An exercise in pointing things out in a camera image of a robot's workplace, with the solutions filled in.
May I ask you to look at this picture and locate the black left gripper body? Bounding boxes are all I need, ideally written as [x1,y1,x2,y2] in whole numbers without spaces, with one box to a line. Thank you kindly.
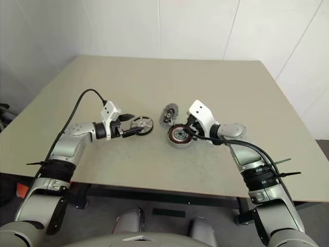
[110,115,124,140]

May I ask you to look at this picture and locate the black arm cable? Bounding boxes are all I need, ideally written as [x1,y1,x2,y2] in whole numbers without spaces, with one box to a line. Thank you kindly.
[203,135,296,206]
[29,89,108,191]

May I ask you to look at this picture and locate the orange object under table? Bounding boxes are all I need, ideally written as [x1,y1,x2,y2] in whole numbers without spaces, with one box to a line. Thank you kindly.
[15,182,30,199]

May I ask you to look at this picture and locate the grey rounded shape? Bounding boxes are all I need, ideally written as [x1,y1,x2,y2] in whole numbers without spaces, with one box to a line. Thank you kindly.
[114,206,146,232]
[189,217,217,244]

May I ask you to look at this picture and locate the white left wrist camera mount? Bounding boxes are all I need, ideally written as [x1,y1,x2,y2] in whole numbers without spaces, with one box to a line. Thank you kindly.
[99,101,122,142]

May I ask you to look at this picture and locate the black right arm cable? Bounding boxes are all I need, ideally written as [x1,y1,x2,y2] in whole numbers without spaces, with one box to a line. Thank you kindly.
[203,135,296,206]

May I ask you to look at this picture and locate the grey robot torso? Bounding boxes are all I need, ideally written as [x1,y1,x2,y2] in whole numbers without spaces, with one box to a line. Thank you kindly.
[102,225,204,247]

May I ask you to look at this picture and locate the silver spoked rotor wheel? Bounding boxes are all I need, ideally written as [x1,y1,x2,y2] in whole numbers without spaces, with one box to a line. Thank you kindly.
[129,115,155,136]

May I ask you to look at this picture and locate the black strip on floor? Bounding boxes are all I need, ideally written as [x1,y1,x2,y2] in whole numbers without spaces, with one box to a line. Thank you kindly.
[152,208,186,219]

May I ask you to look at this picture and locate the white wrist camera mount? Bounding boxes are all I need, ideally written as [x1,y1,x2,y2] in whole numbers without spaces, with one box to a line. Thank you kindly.
[99,101,122,142]
[188,99,220,137]

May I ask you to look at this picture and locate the silver motor housing copper windings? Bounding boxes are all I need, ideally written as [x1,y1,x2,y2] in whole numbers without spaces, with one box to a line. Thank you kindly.
[168,122,194,149]

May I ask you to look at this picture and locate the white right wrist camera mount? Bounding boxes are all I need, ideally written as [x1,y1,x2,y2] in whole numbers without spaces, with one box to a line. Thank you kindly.
[188,99,220,137]

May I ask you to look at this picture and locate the black cable tie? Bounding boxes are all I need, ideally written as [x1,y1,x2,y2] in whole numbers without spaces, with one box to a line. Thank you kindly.
[271,171,302,179]
[25,160,48,168]

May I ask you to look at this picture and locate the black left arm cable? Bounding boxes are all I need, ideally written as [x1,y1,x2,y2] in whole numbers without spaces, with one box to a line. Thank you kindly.
[29,89,108,191]

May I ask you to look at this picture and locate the black table leg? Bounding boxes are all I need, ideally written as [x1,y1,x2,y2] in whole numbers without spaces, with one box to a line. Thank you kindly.
[233,197,258,227]
[68,182,90,209]

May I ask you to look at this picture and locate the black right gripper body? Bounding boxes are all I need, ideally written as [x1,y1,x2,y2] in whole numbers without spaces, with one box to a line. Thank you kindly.
[185,115,206,141]

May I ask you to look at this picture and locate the small grey gear disc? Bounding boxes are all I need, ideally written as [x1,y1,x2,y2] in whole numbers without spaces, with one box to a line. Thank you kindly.
[158,102,181,129]

